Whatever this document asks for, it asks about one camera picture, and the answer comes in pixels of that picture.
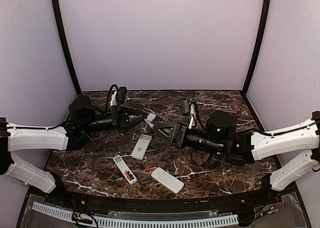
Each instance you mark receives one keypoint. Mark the black corner post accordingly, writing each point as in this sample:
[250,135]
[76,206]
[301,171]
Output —
[65,47]
[257,46]

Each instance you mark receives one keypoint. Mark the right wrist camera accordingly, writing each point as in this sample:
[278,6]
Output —
[189,111]

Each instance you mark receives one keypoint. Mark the white TCL remote control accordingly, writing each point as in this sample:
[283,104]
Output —
[141,147]

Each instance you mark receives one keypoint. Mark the white slotted cable duct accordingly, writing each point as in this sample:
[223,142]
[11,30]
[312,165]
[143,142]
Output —
[138,220]

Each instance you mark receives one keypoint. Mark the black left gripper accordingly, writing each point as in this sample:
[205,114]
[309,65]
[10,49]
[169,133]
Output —
[118,113]

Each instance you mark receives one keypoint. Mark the white remote face down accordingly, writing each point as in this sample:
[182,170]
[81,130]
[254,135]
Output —
[167,180]

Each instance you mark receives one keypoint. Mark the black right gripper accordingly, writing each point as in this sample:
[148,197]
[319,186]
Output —
[178,135]

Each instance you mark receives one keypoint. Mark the black left corner post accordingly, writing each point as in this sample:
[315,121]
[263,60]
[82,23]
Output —
[65,47]

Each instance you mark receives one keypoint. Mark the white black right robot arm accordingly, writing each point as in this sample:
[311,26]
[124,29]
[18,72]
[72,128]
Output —
[220,138]

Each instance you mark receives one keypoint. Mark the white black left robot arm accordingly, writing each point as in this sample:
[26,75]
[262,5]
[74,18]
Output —
[71,135]

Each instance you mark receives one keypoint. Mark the white battery cover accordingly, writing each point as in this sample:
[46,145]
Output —
[151,117]

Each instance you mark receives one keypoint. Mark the small white buttoned remote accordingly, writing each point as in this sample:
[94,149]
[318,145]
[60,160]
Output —
[123,167]

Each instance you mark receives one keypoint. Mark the black right corner post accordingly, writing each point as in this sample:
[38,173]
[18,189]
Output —
[257,46]

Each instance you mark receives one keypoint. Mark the black front rail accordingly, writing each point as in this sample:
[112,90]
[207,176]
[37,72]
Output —
[101,204]

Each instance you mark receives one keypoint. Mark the red blue battery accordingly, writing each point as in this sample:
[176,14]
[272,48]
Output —
[151,169]

